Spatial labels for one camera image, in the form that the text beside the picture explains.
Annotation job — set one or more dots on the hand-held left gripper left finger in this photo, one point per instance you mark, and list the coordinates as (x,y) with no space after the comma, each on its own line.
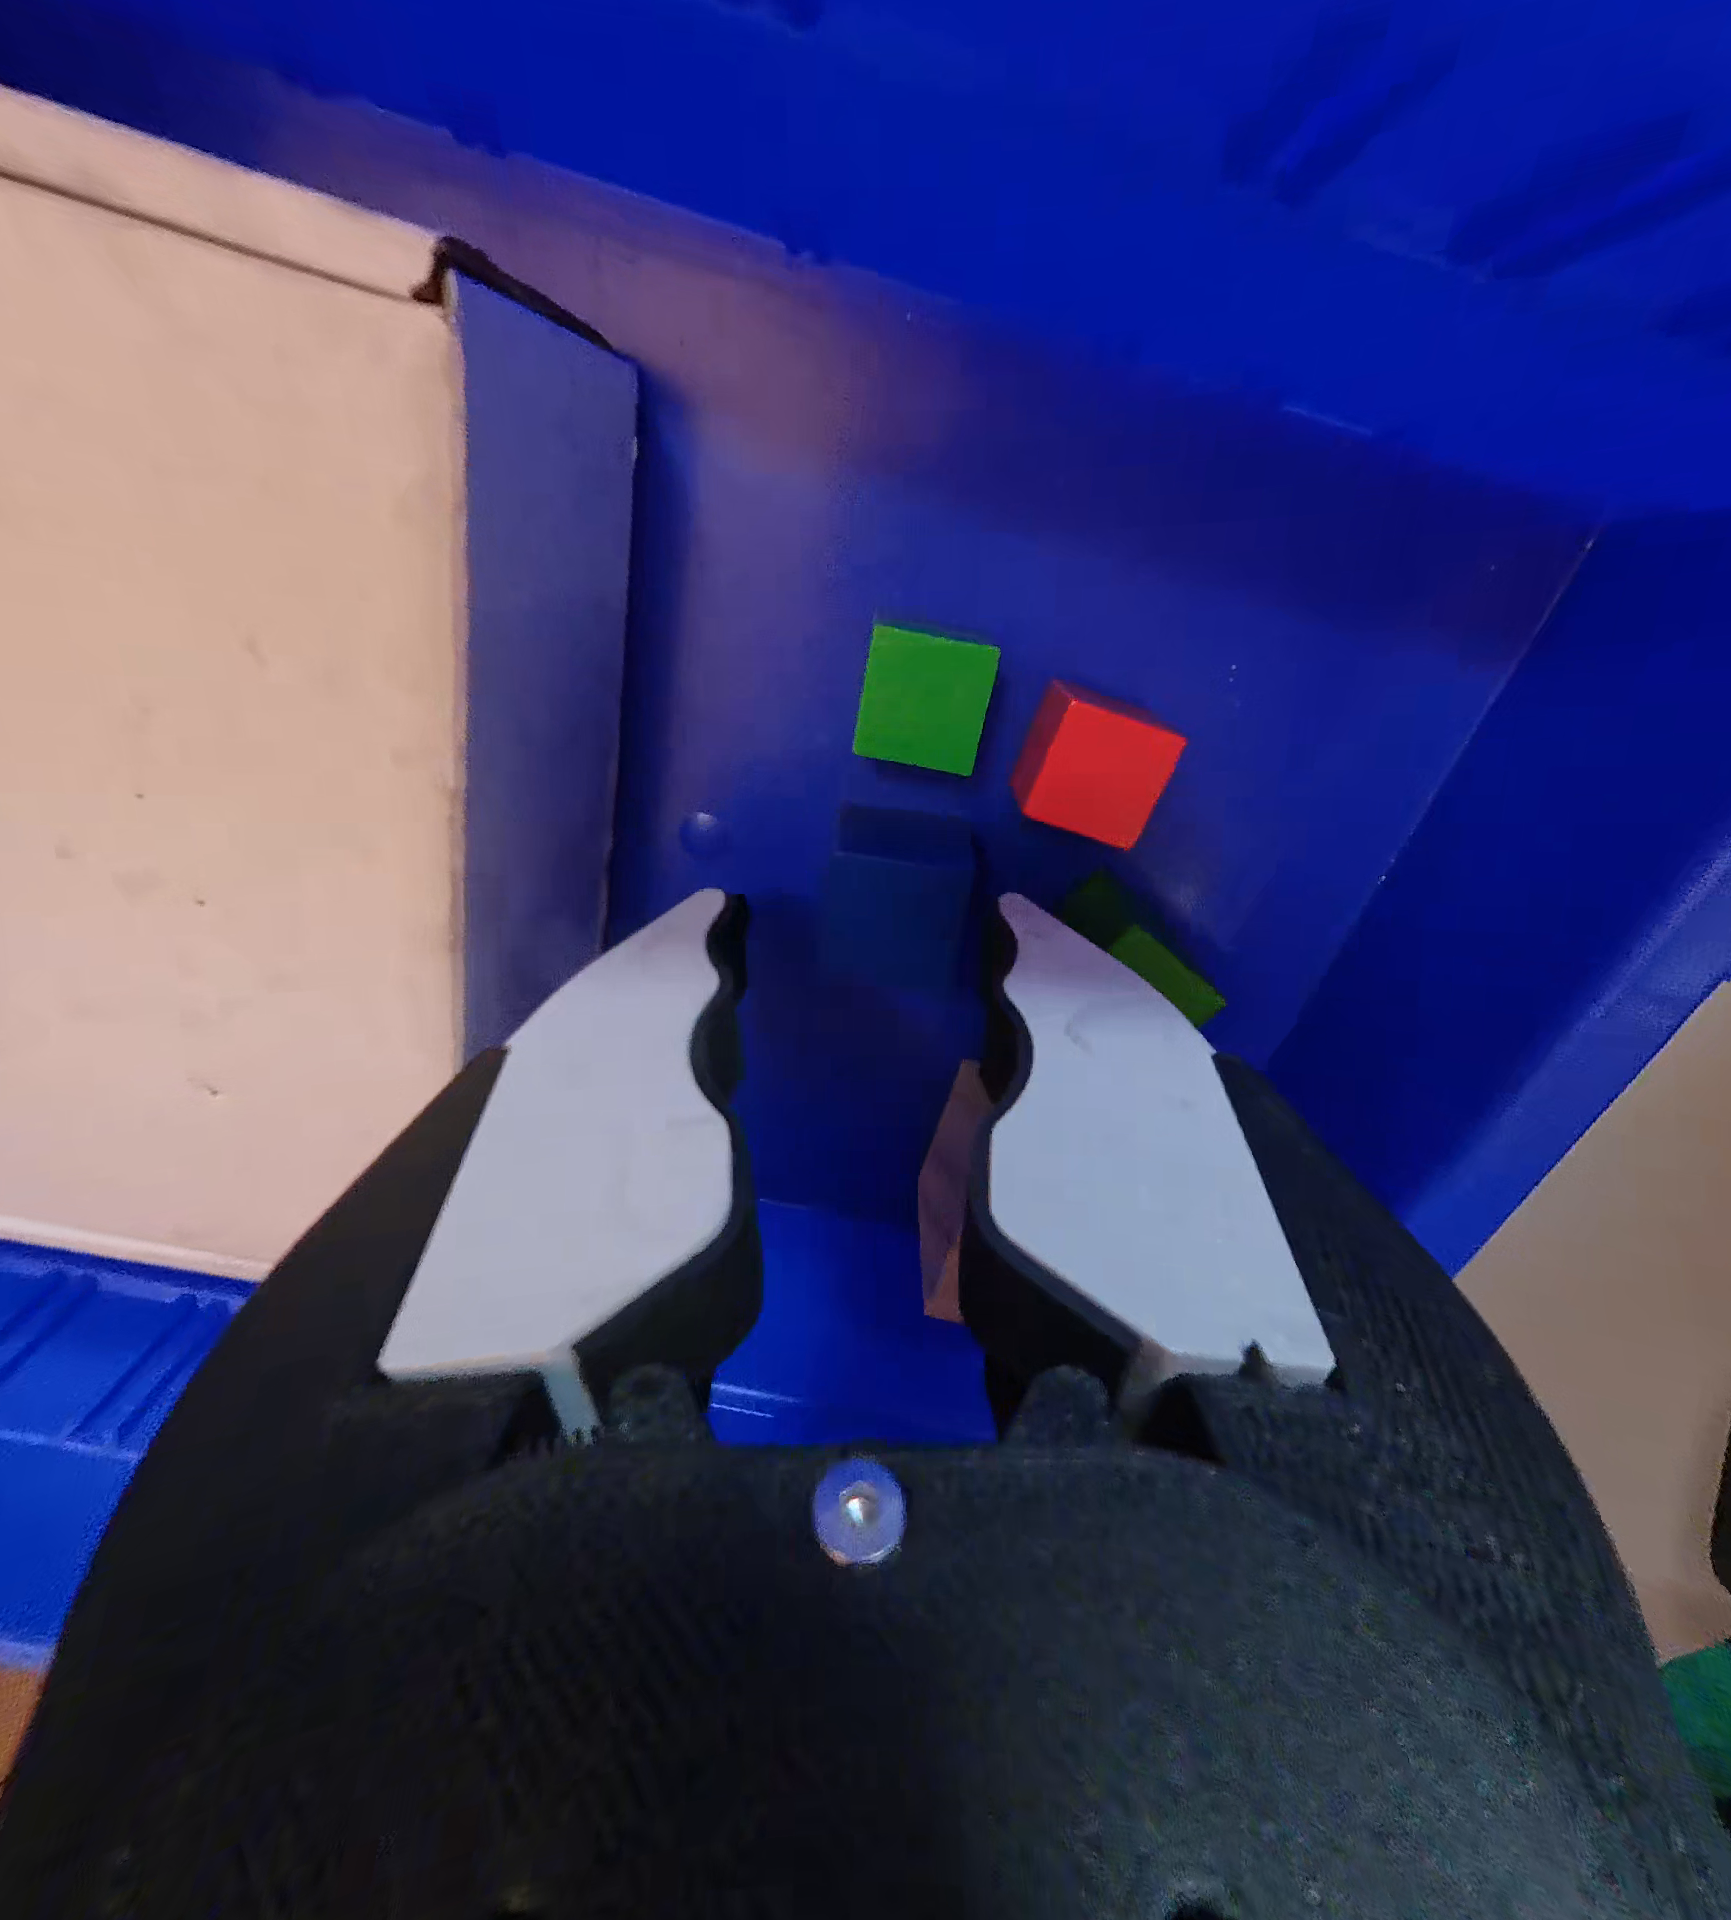
(580,1170)

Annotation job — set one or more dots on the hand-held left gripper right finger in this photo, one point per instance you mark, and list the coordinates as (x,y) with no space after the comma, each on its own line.
(1120,1185)

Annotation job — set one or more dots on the green wooden cube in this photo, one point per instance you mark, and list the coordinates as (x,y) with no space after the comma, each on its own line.
(927,696)
(1164,974)

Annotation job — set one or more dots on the blue wooden cube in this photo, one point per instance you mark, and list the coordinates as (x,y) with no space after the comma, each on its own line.
(895,916)

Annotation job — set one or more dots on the blue plastic bin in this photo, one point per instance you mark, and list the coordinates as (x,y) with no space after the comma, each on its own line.
(1254,374)

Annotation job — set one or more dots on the red wooden cube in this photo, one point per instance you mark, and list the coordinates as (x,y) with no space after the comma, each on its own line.
(1098,772)

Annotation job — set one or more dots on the large white cardboard box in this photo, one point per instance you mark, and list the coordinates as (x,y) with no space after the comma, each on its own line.
(176,674)

